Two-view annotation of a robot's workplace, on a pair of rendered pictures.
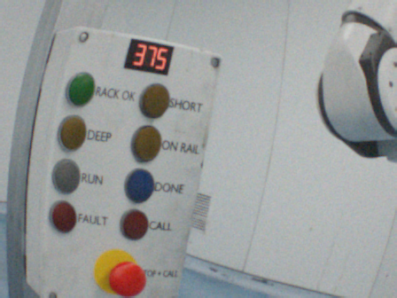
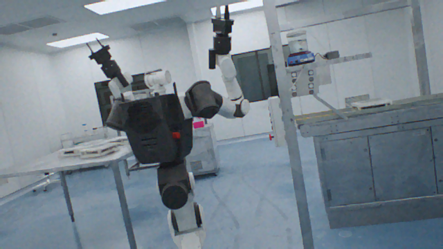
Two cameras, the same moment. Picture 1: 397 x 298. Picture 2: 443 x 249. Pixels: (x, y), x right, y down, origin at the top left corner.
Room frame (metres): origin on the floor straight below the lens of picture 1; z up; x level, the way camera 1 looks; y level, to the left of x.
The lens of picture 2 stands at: (1.75, -1.22, 1.24)
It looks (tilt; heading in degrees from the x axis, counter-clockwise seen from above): 5 degrees down; 143
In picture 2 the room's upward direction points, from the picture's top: 10 degrees counter-clockwise
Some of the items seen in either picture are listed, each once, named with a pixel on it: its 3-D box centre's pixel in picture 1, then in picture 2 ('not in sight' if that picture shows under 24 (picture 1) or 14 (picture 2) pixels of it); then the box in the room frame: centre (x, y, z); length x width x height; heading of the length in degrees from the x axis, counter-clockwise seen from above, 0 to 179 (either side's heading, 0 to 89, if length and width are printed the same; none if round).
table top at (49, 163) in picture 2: not in sight; (79, 156); (-1.62, -0.50, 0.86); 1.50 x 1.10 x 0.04; 39
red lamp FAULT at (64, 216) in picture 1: (64, 217); not in sight; (0.45, 0.10, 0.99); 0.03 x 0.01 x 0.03; 131
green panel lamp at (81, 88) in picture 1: (81, 89); not in sight; (0.45, 0.10, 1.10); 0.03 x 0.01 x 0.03; 131
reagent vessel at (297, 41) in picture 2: not in sight; (297, 41); (0.14, 0.84, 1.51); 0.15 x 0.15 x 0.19
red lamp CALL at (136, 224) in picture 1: (135, 225); not in sight; (0.51, 0.04, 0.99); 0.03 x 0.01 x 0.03; 131
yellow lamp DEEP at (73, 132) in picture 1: (73, 133); not in sight; (0.45, 0.10, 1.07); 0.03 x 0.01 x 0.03; 131
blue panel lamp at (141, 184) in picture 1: (140, 185); not in sight; (0.51, 0.04, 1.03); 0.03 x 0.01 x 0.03; 131
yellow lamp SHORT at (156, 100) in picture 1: (155, 100); not in sight; (0.51, 0.04, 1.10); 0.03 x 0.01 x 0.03; 131
